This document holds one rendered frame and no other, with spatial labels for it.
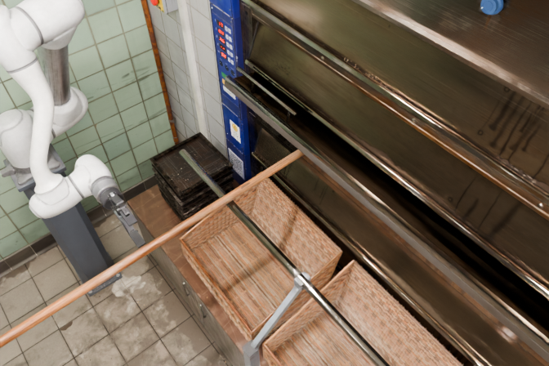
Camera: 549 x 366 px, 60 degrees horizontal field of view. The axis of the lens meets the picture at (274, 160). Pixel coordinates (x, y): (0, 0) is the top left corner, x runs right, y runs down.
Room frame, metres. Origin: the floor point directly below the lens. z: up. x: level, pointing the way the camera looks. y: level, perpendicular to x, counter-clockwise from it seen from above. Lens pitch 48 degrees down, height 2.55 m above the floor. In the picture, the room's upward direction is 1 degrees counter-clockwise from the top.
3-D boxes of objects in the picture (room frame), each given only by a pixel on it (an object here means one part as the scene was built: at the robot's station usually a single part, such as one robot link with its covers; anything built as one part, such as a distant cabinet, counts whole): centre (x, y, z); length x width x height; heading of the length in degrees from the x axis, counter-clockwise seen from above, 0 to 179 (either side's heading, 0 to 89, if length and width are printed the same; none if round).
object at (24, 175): (1.35, 1.06, 1.03); 0.22 x 0.18 x 0.06; 127
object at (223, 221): (1.07, 0.08, 0.72); 0.56 x 0.49 x 0.28; 38
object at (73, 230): (1.36, 1.05, 0.50); 0.21 x 0.21 x 1.00; 37
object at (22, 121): (1.37, 1.04, 1.17); 0.18 x 0.16 x 0.22; 144
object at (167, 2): (1.93, 0.48, 1.46); 0.10 x 0.07 x 0.10; 39
